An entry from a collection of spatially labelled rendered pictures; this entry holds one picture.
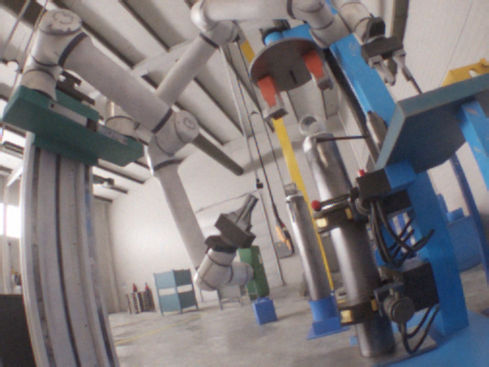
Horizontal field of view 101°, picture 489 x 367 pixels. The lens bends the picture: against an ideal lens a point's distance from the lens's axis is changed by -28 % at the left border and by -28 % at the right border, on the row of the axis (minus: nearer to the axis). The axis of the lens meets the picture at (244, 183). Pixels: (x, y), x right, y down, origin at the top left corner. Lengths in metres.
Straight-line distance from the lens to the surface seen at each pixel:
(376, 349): 1.63
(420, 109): 0.68
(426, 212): 1.60
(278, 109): 1.89
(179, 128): 0.99
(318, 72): 1.90
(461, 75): 0.84
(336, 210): 1.32
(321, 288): 2.88
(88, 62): 1.01
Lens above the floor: 0.79
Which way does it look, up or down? 19 degrees up
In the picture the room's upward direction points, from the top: 14 degrees counter-clockwise
